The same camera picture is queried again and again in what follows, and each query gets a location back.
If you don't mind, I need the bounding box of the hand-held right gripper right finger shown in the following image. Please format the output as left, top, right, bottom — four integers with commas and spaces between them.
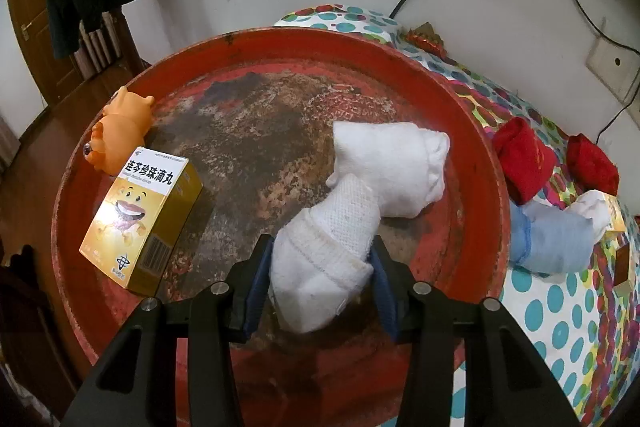
369, 238, 576, 427

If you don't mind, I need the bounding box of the small dark red box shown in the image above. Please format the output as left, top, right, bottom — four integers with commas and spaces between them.
614, 247, 632, 295

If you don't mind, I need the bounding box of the small white sock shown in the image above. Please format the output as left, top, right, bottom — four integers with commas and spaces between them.
567, 189, 613, 243

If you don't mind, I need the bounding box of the red gold ornament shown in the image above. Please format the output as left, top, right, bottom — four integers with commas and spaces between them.
404, 22, 447, 55

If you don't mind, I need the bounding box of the plain red sock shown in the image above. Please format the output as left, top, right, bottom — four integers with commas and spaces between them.
566, 133, 621, 196

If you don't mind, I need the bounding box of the white wall plate with hole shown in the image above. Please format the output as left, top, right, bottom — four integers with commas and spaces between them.
586, 34, 640, 105

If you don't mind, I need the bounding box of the orange toy pig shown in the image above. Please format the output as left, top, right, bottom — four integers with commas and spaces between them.
82, 86, 156, 175

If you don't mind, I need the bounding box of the polka dot bedsheet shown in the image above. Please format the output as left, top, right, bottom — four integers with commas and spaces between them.
272, 4, 640, 427

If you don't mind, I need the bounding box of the white mesh sock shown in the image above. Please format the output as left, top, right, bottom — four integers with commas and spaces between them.
269, 174, 383, 334

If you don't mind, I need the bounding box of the wooden chair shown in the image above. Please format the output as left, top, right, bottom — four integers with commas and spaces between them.
72, 9, 151, 82

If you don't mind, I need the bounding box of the large white sock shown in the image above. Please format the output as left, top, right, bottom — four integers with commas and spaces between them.
326, 121, 451, 219

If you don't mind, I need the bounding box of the yellow medicine box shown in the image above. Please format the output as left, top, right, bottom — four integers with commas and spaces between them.
79, 146, 204, 295
602, 193, 628, 233

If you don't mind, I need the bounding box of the round red tray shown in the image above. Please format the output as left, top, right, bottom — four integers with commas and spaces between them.
50, 27, 512, 408

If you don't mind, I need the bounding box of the wooden door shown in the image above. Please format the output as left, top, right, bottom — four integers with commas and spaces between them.
5, 0, 53, 108

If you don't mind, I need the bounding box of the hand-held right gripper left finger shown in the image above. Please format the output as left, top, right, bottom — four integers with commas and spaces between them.
60, 234, 275, 427

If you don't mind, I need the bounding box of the light blue sock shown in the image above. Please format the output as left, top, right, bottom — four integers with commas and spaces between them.
509, 202, 598, 278

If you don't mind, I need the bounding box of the red embroidered sock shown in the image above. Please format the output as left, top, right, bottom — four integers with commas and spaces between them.
492, 117, 558, 205

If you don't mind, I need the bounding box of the short black adapter cable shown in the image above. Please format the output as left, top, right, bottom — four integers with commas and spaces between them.
595, 97, 640, 145

